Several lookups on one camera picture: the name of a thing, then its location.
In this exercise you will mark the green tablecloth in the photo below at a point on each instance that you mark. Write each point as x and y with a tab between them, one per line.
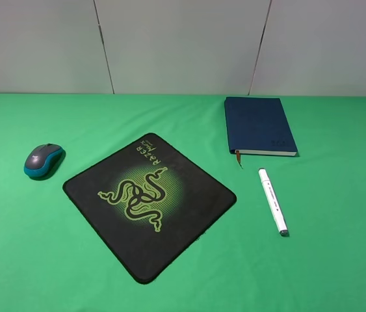
52	260

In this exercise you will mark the white marker pen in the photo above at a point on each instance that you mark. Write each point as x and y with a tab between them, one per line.
273	203

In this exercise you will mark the grey and teal computer mouse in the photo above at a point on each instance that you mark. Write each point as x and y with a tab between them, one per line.
42	159

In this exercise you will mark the dark blue notebook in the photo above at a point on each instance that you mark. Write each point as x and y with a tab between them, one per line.
258	126

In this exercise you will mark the black green snake mouse pad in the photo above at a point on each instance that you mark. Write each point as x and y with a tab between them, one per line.
148	203

